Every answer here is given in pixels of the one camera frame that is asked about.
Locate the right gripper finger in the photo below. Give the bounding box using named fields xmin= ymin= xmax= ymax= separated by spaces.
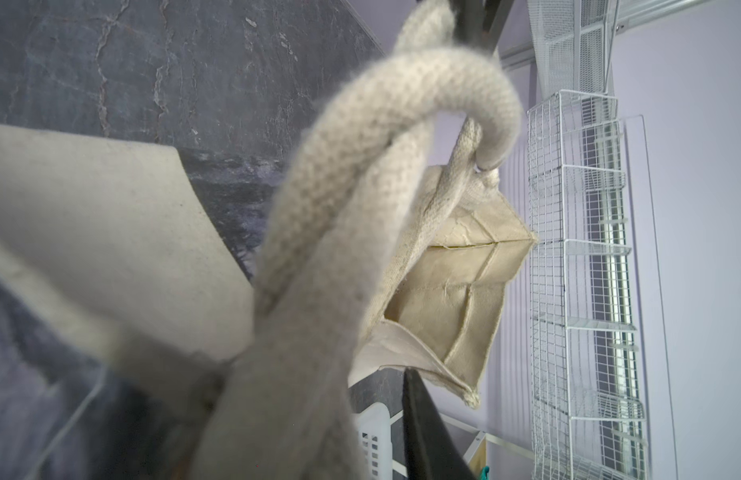
xmin=402 ymin=368 xmax=475 ymax=480

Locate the white plastic fruit basket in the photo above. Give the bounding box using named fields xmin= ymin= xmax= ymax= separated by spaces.
xmin=354 ymin=402 xmax=393 ymax=480

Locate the cream canvas tote bag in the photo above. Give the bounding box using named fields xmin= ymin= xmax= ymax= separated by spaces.
xmin=0 ymin=1 xmax=521 ymax=479

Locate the white wire wall basket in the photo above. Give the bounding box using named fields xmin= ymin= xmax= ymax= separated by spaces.
xmin=527 ymin=90 xmax=674 ymax=479

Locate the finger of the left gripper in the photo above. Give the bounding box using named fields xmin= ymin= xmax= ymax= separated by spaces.
xmin=450 ymin=0 xmax=514 ymax=51

